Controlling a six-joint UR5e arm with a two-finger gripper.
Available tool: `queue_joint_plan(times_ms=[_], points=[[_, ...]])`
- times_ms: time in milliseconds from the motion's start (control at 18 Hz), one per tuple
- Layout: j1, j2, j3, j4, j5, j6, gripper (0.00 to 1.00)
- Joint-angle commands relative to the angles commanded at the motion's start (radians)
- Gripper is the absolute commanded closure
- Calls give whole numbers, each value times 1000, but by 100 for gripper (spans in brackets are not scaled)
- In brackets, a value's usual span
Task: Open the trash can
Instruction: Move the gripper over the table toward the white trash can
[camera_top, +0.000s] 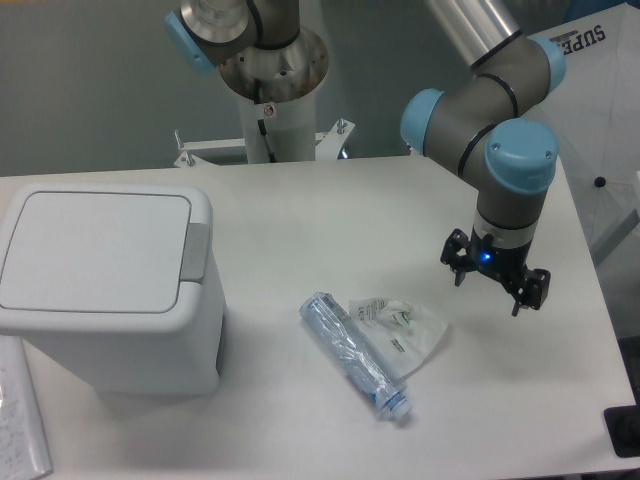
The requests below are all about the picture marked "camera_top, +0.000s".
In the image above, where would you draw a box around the black pedestal cable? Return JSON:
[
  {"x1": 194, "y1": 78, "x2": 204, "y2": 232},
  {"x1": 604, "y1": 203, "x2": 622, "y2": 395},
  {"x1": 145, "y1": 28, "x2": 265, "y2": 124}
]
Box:
[{"x1": 252, "y1": 77, "x2": 278, "y2": 164}]

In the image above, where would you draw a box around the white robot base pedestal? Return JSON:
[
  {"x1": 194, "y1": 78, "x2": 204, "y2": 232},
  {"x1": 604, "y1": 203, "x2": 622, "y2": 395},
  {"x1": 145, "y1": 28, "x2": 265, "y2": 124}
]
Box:
[{"x1": 217, "y1": 24, "x2": 331, "y2": 164}]

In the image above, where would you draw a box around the clear plastic bag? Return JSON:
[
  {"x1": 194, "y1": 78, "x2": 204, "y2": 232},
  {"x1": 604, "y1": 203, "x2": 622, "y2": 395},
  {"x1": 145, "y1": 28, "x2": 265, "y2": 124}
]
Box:
[{"x1": 348, "y1": 297, "x2": 449, "y2": 379}]

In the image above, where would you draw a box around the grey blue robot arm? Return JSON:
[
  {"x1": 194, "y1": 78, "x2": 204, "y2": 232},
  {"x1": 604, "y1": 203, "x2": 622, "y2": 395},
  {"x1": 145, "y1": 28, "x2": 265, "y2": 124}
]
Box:
[{"x1": 164, "y1": 1, "x2": 566, "y2": 310}]

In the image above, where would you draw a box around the white mounting bracket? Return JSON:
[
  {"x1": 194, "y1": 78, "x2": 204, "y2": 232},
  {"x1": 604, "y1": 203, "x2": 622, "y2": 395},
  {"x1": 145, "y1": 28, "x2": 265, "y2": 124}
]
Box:
[{"x1": 174, "y1": 118, "x2": 356, "y2": 168}]

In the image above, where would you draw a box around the grey lid push button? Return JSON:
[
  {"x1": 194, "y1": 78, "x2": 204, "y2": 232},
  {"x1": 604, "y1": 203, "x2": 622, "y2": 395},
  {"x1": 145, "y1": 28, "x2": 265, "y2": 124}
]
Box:
[{"x1": 180, "y1": 223, "x2": 210, "y2": 283}]

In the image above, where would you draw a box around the black device at edge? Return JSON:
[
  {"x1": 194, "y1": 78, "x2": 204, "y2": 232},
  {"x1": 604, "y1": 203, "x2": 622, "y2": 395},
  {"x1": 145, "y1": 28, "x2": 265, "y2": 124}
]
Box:
[{"x1": 603, "y1": 405, "x2": 639, "y2": 458}]

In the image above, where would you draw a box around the white trash can body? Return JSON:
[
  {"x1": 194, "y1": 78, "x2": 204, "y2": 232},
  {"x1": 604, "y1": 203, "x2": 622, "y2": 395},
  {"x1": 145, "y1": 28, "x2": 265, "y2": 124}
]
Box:
[{"x1": 1, "y1": 182, "x2": 226, "y2": 395}]

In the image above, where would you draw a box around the white trash can lid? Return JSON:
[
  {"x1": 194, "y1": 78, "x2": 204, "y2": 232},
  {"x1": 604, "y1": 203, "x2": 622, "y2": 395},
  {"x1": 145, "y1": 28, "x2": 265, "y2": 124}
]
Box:
[{"x1": 1, "y1": 192, "x2": 190, "y2": 313}]

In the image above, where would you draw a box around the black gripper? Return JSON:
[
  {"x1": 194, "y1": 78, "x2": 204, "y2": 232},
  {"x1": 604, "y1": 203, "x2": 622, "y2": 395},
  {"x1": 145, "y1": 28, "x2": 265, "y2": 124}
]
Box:
[{"x1": 440, "y1": 229, "x2": 551, "y2": 317}]

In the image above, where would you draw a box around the crushed clear plastic bottle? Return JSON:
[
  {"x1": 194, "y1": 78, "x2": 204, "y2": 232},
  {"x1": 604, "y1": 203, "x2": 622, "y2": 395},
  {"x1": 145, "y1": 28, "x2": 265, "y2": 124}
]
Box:
[{"x1": 299, "y1": 292, "x2": 412, "y2": 424}]

